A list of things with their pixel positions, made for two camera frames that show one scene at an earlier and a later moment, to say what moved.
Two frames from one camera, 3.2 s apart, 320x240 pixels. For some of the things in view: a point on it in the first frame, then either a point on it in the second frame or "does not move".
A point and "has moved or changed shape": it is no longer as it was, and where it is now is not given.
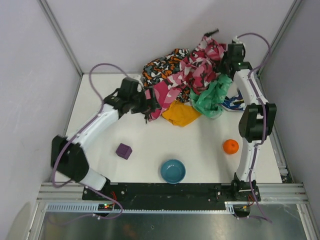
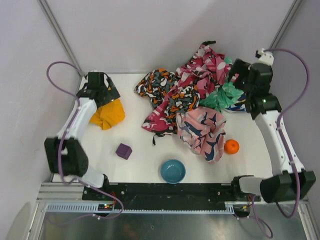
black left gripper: [152, 100] to [110, 94]
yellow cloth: [180, 114] has moved or changed shape
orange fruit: [231, 146] does not move
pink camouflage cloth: [200, 66] has moved or changed shape
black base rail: [170, 193] does not move
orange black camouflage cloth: [158, 69] to [181, 98]
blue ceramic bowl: [173, 171] does not move
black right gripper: [225, 66] to [240, 72]
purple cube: [124, 151] does not move
